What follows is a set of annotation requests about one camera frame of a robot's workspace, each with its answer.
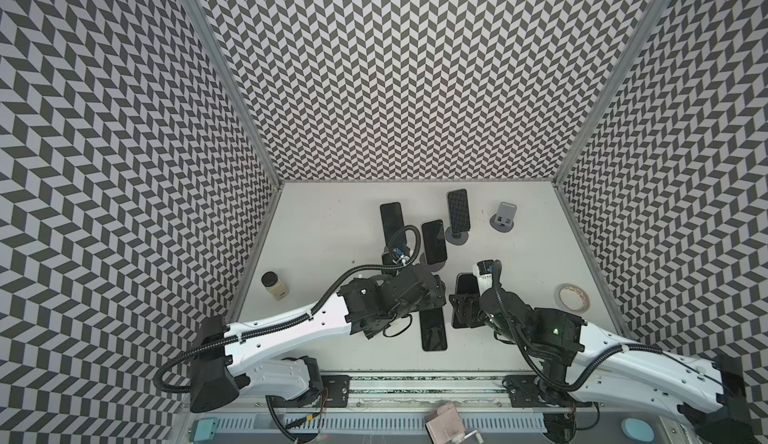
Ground black phone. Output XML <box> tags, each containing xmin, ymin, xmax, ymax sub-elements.
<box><xmin>419</xmin><ymin>308</ymin><xmax>448</xmax><ymax>352</ymax></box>
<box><xmin>447</xmin><ymin>189</ymin><xmax>471</xmax><ymax>235</ymax></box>
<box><xmin>452</xmin><ymin>273</ymin><xmax>479</xmax><ymax>295</ymax></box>
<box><xmin>379</xmin><ymin>202</ymin><xmax>407</xmax><ymax>248</ymax></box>
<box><xmin>421</xmin><ymin>220</ymin><xmax>447</xmax><ymax>265</ymax></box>

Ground grey round phone stand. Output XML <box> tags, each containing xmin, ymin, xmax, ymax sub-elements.
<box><xmin>490</xmin><ymin>202</ymin><xmax>517</xmax><ymax>233</ymax></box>

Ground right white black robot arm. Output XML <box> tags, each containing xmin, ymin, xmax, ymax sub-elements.
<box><xmin>449</xmin><ymin>261</ymin><xmax>757</xmax><ymax>443</ymax></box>

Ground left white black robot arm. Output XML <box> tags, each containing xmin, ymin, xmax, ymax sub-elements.
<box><xmin>152</xmin><ymin>225</ymin><xmax>447</xmax><ymax>413</ymax></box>

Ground grey stand under middle phone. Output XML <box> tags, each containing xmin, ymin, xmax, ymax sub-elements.
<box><xmin>419</xmin><ymin>253</ymin><xmax>447</xmax><ymax>273</ymax></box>

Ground grey stand under phone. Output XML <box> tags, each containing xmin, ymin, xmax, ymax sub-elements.
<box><xmin>445</xmin><ymin>228</ymin><xmax>469</xmax><ymax>246</ymax></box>
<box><xmin>419</xmin><ymin>253</ymin><xmax>447</xmax><ymax>273</ymax></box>

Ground grey stand under back phone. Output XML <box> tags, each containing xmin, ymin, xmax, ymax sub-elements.
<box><xmin>445</xmin><ymin>228</ymin><xmax>469</xmax><ymax>246</ymax></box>

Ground tape roll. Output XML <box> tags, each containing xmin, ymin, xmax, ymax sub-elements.
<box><xmin>554</xmin><ymin>283</ymin><xmax>591</xmax><ymax>314</ymax></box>

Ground pink box at front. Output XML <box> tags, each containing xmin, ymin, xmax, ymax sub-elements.
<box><xmin>425</xmin><ymin>402</ymin><xmax>484</xmax><ymax>444</ymax></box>

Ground small jar with black lid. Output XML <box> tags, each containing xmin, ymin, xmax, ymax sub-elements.
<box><xmin>260</xmin><ymin>271</ymin><xmax>289</xmax><ymax>301</ymax></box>

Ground teal round object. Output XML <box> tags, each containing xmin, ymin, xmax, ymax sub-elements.
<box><xmin>620</xmin><ymin>418</ymin><xmax>655</xmax><ymax>443</ymax></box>

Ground teal square object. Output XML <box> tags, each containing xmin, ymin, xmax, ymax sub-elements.
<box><xmin>188</xmin><ymin>417</ymin><xmax>219</xmax><ymax>443</ymax></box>

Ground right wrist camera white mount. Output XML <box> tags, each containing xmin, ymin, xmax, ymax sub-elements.
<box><xmin>472</xmin><ymin>260</ymin><xmax>500</xmax><ymax>295</ymax></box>

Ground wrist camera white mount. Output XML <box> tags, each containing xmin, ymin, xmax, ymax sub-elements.
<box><xmin>389</xmin><ymin>246</ymin><xmax>413</xmax><ymax>267</ymax></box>
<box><xmin>472</xmin><ymin>260</ymin><xmax>500</xmax><ymax>295</ymax></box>

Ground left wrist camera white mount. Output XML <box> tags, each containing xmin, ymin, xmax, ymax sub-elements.
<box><xmin>389</xmin><ymin>246</ymin><xmax>413</xmax><ymax>267</ymax></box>

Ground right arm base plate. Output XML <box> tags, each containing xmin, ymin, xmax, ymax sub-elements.
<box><xmin>501</xmin><ymin>374</ymin><xmax>593</xmax><ymax>409</ymax></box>

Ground aluminium front rail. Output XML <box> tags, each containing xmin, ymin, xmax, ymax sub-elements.
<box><xmin>173</xmin><ymin>370</ymin><xmax>691</xmax><ymax>416</ymax></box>

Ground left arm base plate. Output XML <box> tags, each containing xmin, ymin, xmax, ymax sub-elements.
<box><xmin>284</xmin><ymin>374</ymin><xmax>352</xmax><ymax>409</ymax></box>

